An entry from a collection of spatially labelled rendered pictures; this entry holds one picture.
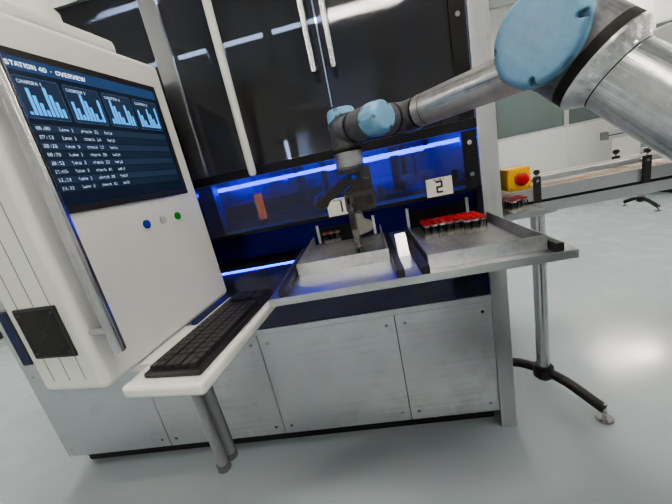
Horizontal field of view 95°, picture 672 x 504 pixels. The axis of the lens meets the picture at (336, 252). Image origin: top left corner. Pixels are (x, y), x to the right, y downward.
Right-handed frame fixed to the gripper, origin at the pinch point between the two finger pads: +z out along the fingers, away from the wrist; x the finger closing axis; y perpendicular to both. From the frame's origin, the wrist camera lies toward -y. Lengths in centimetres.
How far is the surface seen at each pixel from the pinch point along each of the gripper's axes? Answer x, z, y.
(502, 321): 21, 45, 46
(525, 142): 480, -7, 281
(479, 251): -17.7, 3.9, 27.9
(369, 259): -6.1, 4.7, 2.9
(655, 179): 31, 5, 104
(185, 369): -35, 13, -38
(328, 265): -6.2, 4.4, -8.6
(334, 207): 19.5, -8.4, -6.3
